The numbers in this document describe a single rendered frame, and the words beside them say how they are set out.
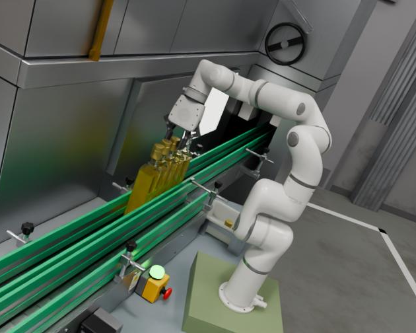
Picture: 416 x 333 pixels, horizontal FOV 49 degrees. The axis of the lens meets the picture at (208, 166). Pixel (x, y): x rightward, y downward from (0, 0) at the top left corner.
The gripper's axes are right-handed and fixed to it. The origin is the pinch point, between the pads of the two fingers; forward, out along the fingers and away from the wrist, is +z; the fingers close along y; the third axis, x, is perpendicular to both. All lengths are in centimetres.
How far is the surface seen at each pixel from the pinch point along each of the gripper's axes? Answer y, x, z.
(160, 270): 19.5, -16.2, 35.3
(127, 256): 14.7, -35.7, 28.6
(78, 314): 15, -49, 42
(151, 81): -12.0, -10.4, -14.6
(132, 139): -12.0, -5.1, 5.9
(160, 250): 15.3, -11.0, 31.7
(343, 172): 57, 377, -7
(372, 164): 79, 370, -28
